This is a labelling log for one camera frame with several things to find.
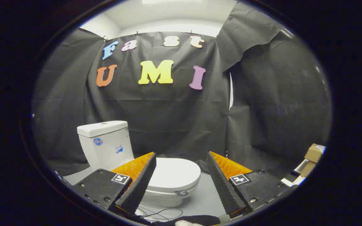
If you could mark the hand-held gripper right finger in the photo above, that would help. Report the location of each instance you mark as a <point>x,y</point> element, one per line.
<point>222,185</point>

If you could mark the white toilet tank cover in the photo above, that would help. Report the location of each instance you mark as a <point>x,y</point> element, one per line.
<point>102,128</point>

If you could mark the black backdrop cloth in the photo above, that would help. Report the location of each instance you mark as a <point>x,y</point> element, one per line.
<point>168,119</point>

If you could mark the white toilet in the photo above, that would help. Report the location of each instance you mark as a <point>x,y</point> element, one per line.
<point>108,153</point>

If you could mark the brown cardboard box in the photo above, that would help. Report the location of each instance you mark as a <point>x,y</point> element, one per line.
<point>313,153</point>
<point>308,169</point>

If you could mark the dark cloth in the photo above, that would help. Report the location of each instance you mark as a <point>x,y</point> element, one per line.
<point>209,219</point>

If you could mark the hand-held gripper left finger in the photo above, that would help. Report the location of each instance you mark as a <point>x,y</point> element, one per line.
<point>140,185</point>

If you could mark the white toilet lid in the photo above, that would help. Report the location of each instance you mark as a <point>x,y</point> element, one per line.
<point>174,172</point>

